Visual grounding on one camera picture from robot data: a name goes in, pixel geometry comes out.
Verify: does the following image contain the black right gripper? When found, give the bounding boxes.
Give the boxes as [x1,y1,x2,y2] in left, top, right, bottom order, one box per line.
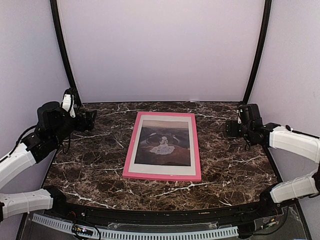
[226,119,252,141]

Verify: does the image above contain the white slotted cable duct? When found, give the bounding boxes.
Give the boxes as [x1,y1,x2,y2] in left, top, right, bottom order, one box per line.
[32,213,239,240]

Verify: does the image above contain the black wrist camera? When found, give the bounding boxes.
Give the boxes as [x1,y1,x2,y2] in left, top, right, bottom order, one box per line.
[237,103,261,124]
[37,101,62,131]

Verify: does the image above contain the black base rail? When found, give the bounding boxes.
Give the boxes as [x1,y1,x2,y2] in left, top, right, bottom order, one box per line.
[14,193,313,240]

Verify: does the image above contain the light wooden picture frame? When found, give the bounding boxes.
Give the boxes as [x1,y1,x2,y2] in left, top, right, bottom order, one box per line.
[122,111,202,182]

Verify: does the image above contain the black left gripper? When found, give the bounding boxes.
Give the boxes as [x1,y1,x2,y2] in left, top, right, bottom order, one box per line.
[51,109,97,146]

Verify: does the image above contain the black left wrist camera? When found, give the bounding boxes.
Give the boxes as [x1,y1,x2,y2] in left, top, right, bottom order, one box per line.
[37,101,62,131]

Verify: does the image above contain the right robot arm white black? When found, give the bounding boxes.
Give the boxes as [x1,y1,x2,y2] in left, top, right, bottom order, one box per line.
[225,120,320,217]

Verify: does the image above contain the black right corner post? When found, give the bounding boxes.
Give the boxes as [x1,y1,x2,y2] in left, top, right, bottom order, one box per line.
[242,0,272,104]

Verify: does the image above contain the black corner post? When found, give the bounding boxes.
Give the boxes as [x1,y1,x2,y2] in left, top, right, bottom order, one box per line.
[242,0,272,104]
[49,0,82,108]

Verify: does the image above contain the white mat board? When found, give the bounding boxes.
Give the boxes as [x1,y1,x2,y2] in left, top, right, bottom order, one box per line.
[128,112,197,177]

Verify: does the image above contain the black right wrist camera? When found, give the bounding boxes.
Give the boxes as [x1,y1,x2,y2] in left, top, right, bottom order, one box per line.
[237,103,261,124]

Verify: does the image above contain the black left corner post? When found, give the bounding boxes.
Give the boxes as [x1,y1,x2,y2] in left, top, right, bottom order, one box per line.
[49,0,82,108]

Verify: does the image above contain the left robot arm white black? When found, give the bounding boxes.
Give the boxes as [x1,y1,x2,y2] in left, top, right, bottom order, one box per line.
[0,110,97,220]

